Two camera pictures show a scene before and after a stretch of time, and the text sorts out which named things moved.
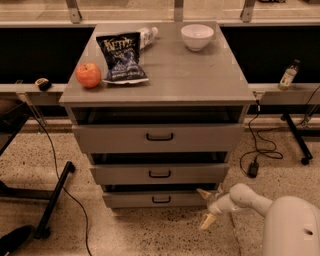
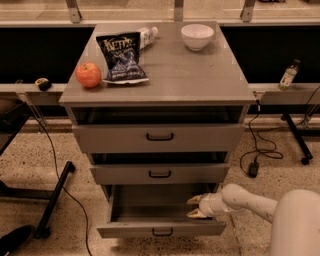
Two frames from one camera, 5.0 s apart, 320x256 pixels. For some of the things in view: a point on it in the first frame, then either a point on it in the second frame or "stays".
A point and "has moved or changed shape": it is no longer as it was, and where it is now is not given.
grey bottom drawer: [156, 200] has moved or changed shape
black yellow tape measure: [44, 84] stays
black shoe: [14, 239] stays
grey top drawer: [159, 138] stays
